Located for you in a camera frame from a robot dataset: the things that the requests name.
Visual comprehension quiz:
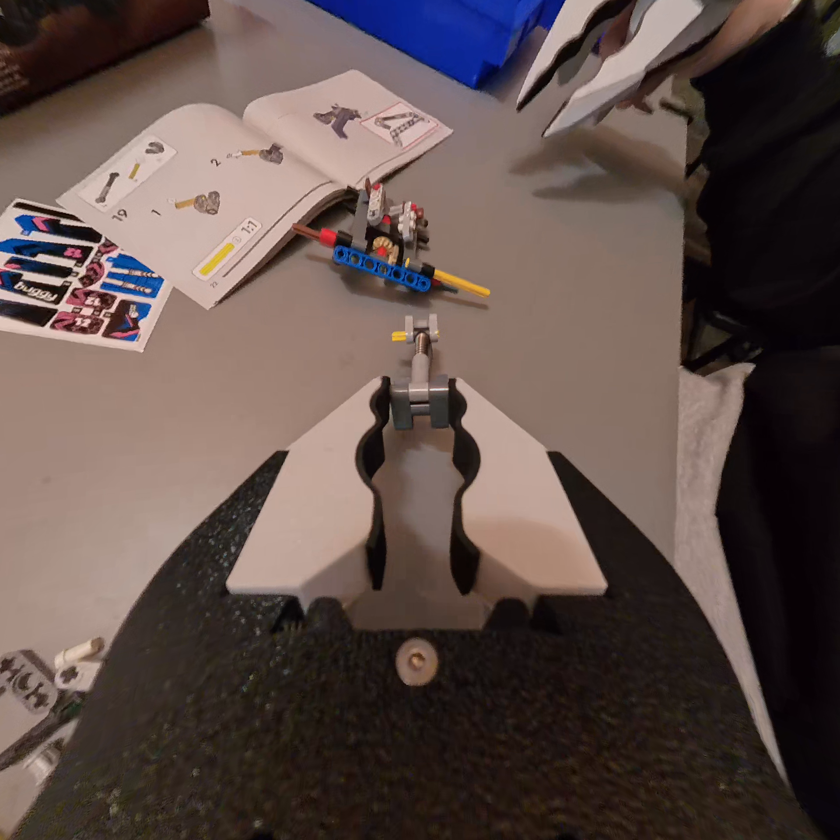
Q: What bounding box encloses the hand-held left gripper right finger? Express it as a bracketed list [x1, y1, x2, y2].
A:
[448, 375, 609, 611]

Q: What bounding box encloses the open instruction booklet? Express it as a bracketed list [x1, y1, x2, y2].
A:
[56, 69, 454, 311]

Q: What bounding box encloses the lego chassis with blue beam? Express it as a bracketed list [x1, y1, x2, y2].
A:
[292, 178, 492, 299]

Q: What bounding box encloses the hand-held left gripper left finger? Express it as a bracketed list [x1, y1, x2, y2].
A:
[225, 375, 395, 614]

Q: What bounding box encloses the small grey lego assembly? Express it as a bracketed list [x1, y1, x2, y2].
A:
[390, 314, 454, 431]

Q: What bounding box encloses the person's black clothing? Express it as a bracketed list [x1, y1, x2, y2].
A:
[682, 0, 840, 840]

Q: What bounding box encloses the black office chair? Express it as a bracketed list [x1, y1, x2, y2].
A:
[682, 259, 765, 368]

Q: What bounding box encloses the dark cardboard lego box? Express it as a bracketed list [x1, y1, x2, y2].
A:
[0, 0, 211, 119]

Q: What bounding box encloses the pile of loose lego pieces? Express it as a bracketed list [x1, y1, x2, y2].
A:
[0, 635, 106, 788]

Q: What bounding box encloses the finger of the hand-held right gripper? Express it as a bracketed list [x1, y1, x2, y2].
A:
[515, 0, 641, 112]
[541, 0, 719, 139]

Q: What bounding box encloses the sticker sheet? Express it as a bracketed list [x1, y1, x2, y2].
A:
[0, 198, 173, 353]

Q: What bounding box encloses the person's right hand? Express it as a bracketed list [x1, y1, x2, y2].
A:
[616, 0, 808, 112]

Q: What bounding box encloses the blue plastic bin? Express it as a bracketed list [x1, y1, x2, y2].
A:
[308, 0, 552, 89]

